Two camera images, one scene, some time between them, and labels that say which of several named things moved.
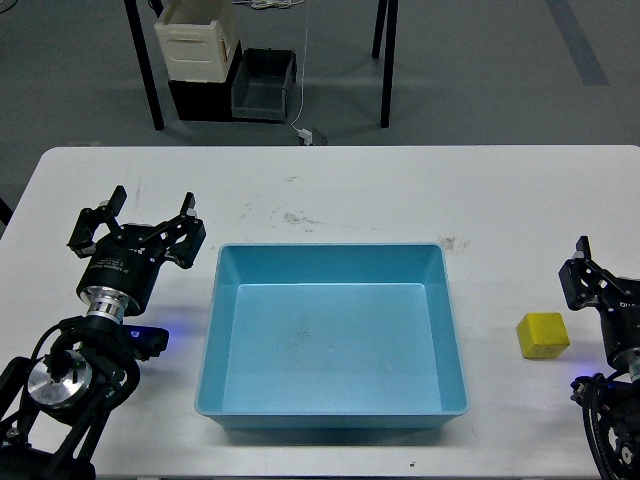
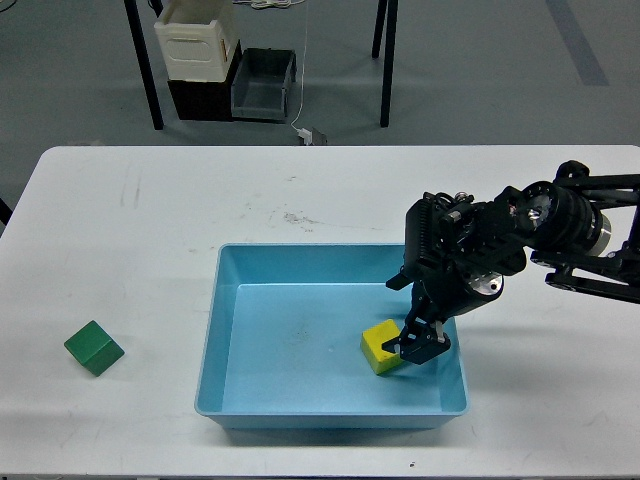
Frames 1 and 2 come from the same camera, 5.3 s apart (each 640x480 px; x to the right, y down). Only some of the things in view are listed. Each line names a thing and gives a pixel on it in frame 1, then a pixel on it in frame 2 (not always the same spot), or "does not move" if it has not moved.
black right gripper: x=620 y=317 to x=457 y=252
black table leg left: x=145 y=63 does not move
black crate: x=206 y=100 does not move
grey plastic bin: x=260 y=85 does not move
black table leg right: x=389 y=61 does not move
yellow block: x=542 y=335 to x=372 y=341
